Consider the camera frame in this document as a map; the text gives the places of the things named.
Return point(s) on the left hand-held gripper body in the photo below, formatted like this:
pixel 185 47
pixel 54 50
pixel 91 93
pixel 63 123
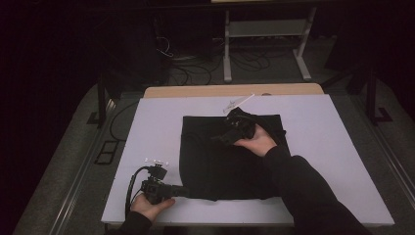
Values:
pixel 156 191

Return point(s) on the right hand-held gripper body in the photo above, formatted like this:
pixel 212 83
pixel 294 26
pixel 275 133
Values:
pixel 239 125

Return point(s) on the black tank top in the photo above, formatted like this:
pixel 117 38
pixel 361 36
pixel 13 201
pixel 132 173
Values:
pixel 212 163

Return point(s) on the person's left hand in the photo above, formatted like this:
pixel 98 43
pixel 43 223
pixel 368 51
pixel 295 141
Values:
pixel 150 207

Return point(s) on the person's right hand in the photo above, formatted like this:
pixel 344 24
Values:
pixel 259 143

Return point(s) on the white metal stand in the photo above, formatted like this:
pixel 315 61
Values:
pixel 226 49

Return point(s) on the black metal stand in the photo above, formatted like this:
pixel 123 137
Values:
pixel 101 98
pixel 371 98

